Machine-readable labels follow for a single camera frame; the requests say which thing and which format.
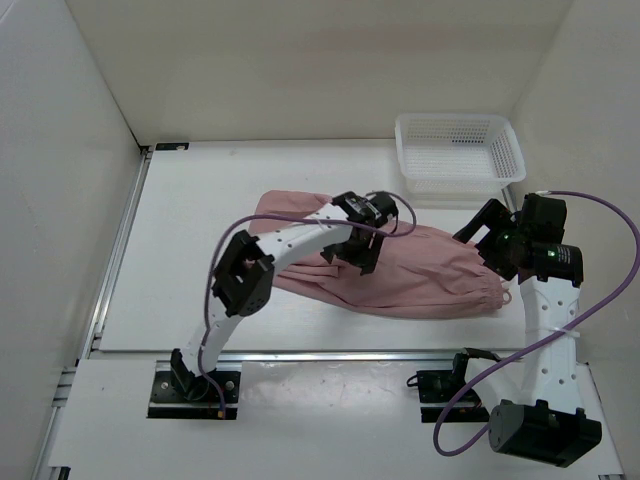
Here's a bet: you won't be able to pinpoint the pink trousers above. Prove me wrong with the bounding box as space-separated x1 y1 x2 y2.
274 220 511 320

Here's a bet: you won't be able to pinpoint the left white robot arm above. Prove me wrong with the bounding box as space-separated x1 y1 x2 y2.
170 191 399 403

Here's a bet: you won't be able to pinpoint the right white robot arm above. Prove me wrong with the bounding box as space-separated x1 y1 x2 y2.
449 194 602 468

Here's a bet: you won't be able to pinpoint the white plastic mesh basket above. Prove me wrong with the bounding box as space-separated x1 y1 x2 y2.
395 113 526 198

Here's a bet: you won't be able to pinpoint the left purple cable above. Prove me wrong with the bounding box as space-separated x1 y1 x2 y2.
198 189 419 419

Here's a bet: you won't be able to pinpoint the purple cable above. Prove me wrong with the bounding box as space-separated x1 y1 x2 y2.
432 189 640 457
198 189 419 419

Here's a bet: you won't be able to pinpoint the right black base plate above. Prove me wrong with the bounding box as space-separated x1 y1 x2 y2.
406 370 489 424

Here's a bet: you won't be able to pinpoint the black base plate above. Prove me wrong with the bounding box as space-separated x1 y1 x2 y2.
147 366 241 421
406 370 489 424

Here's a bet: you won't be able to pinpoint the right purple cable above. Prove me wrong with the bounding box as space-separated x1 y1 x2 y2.
432 189 640 457

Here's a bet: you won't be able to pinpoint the black corner bracket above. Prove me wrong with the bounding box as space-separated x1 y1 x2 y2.
155 142 190 151

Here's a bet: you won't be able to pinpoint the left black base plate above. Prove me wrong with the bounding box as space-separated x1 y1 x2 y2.
147 366 241 421

